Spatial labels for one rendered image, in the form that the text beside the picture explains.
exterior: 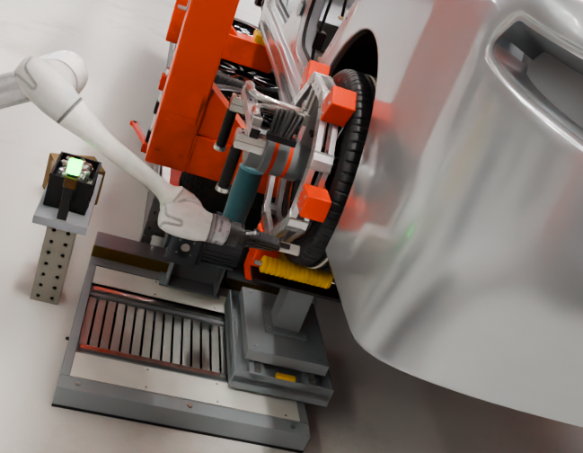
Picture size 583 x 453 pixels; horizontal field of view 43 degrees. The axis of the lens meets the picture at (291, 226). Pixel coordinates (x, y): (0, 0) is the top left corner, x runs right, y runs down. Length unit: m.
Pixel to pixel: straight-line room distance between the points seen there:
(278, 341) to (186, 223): 0.64
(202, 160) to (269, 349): 0.79
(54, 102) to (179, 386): 1.00
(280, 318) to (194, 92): 0.88
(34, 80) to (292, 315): 1.18
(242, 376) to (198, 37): 1.19
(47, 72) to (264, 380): 1.21
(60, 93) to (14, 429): 0.97
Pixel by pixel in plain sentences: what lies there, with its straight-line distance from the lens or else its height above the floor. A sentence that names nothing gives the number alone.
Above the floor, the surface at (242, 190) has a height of 0.66.
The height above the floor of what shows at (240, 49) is 0.61.
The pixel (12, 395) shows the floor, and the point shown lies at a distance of 2.45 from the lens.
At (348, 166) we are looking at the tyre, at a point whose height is 0.98.
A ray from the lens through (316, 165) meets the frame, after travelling 2.13.
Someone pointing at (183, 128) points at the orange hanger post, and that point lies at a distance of 2.80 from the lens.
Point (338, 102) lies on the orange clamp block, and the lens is 2.12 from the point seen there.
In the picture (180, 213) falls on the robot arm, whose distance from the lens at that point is 2.20.
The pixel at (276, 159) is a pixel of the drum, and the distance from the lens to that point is 2.33.
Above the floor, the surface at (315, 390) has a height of 0.15.
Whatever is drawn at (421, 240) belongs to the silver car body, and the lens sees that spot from 1.57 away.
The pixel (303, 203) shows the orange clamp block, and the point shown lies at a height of 0.85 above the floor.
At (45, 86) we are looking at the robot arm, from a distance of 2.15.
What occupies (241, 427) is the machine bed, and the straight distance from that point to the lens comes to 2.47.
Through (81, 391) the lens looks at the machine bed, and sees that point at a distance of 2.39.
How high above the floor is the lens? 1.63
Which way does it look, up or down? 24 degrees down
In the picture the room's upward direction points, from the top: 22 degrees clockwise
